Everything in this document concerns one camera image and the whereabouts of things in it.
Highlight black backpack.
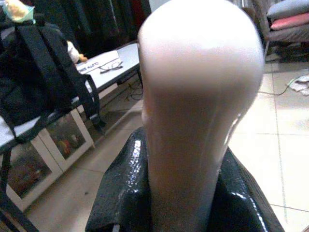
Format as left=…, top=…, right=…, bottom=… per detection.
left=0, top=14, right=107, bottom=144

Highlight sofa with stacked cushions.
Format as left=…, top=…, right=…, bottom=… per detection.
left=265, top=0, right=309, bottom=62

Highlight white glass-door cabinet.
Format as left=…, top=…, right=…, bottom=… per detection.
left=0, top=106, right=97, bottom=212

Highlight green floor cable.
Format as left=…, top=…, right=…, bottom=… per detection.
left=259, top=81, right=292, bottom=96

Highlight beige broom with purple bristles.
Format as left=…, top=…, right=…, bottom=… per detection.
left=137, top=0, right=265, bottom=232

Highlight small white plush toy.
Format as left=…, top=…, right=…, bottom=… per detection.
left=66, top=40, right=89, bottom=64

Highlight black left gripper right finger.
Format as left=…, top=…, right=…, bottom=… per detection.
left=210, top=147, right=286, bottom=232

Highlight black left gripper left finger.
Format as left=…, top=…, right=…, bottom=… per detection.
left=84, top=127, right=156, bottom=232

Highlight white long table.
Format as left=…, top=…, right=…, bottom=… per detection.
left=0, top=42, right=143, bottom=155

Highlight black-framed eyeglasses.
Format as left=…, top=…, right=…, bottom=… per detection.
left=98, top=61, right=124, bottom=74

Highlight white crumpled cloth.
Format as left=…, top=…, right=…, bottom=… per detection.
left=286, top=74, right=309, bottom=95

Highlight white printed paper bag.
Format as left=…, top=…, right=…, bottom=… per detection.
left=75, top=50, right=122, bottom=75

